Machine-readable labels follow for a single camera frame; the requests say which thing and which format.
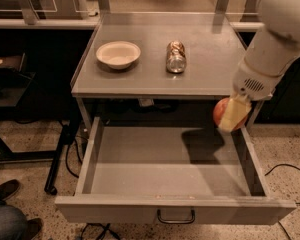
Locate brown shoe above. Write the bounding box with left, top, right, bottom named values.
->
left=0, top=179, right=20, bottom=202
left=22, top=218, right=43, bottom=240

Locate white paper bowl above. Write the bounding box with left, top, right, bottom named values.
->
left=96, top=41, right=141, bottom=70

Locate crushed soda can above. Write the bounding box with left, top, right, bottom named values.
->
left=166, top=41, right=187, bottom=74

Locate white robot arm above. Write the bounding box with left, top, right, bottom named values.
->
left=214, top=0, right=300, bottom=132

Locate grey open top drawer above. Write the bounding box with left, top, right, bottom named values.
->
left=55, top=119, right=296, bottom=225

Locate black side desk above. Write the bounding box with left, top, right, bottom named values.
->
left=0, top=54, right=81, bottom=195

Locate grey metal cabinet table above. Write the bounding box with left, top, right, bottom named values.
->
left=70, top=0, right=276, bottom=132

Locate black drawer handle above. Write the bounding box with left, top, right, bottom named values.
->
left=156, top=209, right=196, bottom=225

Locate black floor cable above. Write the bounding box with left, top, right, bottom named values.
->
left=264, top=163, right=300, bottom=240

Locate red apple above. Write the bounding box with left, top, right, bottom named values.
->
left=213, top=98, right=248, bottom=131

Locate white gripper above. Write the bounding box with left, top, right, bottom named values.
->
left=218, top=60, right=281, bottom=132

